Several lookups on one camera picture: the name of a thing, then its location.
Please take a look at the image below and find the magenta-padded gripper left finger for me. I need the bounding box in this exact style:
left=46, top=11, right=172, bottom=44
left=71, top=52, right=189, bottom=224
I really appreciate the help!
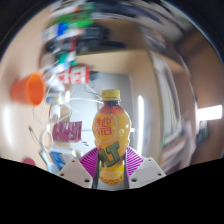
left=57, top=147, right=101, bottom=190

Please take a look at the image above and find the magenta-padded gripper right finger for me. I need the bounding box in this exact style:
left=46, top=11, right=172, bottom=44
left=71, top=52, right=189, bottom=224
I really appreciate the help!
left=124, top=146, right=167, bottom=190

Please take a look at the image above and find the yellow drink bottle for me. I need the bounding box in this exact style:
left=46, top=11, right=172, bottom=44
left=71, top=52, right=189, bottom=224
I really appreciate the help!
left=91, top=88, right=132, bottom=186

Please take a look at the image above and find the blue and white tissue box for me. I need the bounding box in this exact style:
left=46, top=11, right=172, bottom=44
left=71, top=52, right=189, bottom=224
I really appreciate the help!
left=49, top=149, right=76, bottom=171

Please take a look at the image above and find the magenta packet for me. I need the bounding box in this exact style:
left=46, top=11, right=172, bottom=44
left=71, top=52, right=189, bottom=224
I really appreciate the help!
left=52, top=120, right=83, bottom=143

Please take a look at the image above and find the flat round red coaster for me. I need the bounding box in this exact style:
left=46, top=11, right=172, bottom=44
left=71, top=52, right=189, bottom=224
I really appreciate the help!
left=21, top=157, right=37, bottom=167

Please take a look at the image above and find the long white tube light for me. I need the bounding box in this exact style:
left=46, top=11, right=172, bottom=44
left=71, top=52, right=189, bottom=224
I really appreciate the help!
left=196, top=104, right=223, bottom=122

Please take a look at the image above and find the red and white can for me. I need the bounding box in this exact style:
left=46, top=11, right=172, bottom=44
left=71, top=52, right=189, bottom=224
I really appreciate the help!
left=57, top=65, right=92, bottom=85

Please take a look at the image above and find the orange plastic cup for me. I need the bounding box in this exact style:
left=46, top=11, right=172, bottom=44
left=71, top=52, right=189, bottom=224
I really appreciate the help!
left=10, top=72, right=47, bottom=107

